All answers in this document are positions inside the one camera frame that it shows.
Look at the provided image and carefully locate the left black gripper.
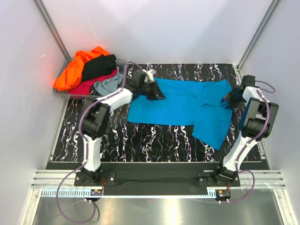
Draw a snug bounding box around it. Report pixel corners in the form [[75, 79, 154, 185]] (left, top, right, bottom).
[[139, 80, 166, 101]]

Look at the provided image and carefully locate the blue t shirt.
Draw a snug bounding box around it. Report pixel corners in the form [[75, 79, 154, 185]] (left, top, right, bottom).
[[127, 78, 233, 150]]

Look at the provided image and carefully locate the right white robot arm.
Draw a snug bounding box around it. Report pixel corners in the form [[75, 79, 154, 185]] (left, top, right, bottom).
[[210, 86, 279, 187]]

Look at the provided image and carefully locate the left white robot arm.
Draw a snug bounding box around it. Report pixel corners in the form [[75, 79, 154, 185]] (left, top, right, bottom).
[[75, 69, 165, 186]]

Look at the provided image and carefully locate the grey t shirt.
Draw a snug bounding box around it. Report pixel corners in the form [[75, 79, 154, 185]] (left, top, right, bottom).
[[93, 72, 123, 96]]

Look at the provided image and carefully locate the black t shirt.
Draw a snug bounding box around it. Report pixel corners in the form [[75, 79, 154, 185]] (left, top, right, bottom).
[[82, 54, 117, 82]]

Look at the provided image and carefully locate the clear plastic bin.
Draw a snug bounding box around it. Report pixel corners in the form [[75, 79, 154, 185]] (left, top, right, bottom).
[[53, 64, 124, 98]]

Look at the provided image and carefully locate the magenta t shirt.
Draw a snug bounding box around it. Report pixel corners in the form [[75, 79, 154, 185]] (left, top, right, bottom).
[[67, 69, 118, 95]]

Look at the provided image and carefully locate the orange t shirt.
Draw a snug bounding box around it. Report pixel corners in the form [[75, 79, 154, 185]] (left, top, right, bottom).
[[53, 46, 109, 90]]

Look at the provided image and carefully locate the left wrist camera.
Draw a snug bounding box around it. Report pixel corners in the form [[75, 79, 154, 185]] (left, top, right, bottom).
[[143, 69, 156, 83]]

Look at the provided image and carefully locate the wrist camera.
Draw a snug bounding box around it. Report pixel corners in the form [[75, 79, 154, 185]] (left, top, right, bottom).
[[241, 75, 255, 88], [143, 69, 156, 83]]

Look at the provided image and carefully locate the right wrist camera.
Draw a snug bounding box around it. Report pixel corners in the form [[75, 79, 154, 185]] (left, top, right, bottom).
[[241, 75, 255, 88]]

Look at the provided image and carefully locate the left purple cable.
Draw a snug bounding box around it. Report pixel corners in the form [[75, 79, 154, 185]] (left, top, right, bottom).
[[55, 61, 146, 222]]

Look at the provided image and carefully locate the aluminium frame rail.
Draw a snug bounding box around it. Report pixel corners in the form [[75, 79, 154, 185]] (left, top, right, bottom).
[[31, 170, 71, 188]]

